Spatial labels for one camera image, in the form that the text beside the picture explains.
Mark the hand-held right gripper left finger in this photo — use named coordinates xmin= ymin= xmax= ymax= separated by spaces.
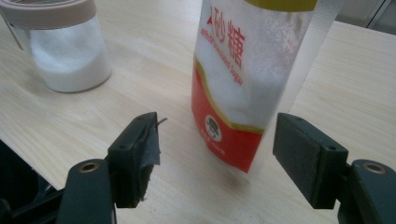
xmin=106 ymin=111 xmax=168 ymax=209

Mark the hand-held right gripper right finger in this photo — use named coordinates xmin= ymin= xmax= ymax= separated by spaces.
xmin=272 ymin=112 xmax=349 ymax=210

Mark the red and white sugar bag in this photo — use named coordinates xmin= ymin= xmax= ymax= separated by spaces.
xmin=190 ymin=0 xmax=345 ymax=180

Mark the glass jar with beige rim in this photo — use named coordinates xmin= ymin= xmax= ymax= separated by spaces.
xmin=0 ymin=0 xmax=112 ymax=93

